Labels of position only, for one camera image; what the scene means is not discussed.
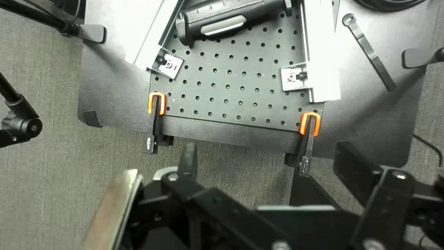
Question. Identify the black perforated breadboard plate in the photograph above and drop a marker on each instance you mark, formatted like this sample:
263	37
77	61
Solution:
231	83

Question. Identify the white aluminium rail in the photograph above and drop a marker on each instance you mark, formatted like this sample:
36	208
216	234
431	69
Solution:
321	45
153	32

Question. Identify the silver bracket right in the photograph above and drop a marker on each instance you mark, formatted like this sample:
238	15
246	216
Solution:
294	77

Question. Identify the black cart foot lever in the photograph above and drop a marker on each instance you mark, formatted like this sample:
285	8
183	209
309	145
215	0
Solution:
421	57
95	33

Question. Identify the silver bracket left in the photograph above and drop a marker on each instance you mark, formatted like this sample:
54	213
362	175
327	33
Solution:
170	65

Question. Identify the black cart platform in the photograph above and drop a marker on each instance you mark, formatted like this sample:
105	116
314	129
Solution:
116	87

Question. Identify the shiny brown metal bar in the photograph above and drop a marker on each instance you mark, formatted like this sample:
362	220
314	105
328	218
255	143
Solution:
113	208

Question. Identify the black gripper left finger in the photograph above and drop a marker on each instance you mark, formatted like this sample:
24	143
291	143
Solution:
209	202

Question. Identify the black tripod pole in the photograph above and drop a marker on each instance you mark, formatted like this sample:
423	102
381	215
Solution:
37	13

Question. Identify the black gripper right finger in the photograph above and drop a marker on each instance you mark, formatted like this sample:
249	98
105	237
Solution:
387	208

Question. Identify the black device with grey strip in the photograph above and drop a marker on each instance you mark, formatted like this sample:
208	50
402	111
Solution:
259	11

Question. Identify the silver bracket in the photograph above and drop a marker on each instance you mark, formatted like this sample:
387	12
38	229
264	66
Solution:
170	65
294	77

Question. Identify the black clamp with orange grip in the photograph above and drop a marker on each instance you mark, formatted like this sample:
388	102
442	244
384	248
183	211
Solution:
158	129
306	147

